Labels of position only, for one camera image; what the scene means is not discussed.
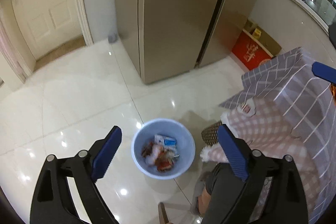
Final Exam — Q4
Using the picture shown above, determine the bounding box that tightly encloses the white tissue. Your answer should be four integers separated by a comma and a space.
145, 144, 164, 166

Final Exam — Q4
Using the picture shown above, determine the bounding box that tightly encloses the white blue carton box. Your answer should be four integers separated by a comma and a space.
154, 134, 177, 147

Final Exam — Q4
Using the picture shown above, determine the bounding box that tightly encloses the red brown paper snack bag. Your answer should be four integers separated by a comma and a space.
141, 142, 175, 172

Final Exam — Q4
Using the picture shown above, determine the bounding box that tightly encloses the light blue trash bin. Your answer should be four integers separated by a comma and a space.
131, 118, 195, 180

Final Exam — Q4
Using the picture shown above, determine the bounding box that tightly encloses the grey checked tablecloth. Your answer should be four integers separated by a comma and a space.
221, 47, 335, 223

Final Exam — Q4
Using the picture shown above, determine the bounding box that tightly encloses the red cardboard box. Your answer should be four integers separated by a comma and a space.
232, 19, 282, 71

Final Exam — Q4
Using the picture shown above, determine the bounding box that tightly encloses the yellow small box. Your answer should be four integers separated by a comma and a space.
252, 28, 262, 40

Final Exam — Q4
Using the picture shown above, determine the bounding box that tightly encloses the gold double-door refrigerator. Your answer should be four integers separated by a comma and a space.
115, 0, 256, 84

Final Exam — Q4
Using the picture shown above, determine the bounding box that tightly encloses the white interior door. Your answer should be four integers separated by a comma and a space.
10, 0, 93, 60

